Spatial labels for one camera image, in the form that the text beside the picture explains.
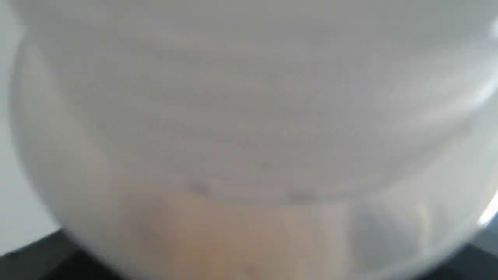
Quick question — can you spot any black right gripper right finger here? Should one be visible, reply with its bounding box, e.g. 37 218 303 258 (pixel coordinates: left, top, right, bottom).
418 243 498 280

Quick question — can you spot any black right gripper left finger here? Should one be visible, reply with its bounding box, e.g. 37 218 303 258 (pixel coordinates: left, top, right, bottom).
0 230 122 280

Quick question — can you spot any translucent squeeze bottle amber liquid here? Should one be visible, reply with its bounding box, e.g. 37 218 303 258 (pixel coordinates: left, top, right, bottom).
9 0 497 280

